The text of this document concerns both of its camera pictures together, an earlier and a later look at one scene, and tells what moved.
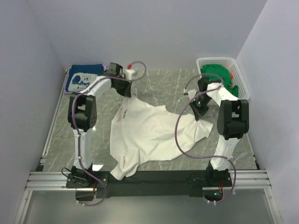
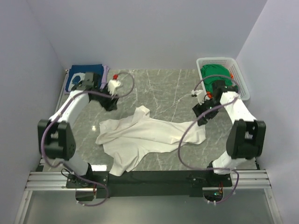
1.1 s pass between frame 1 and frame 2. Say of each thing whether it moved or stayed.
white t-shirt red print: moved
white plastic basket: stayed
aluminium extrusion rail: stayed
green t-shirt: stayed
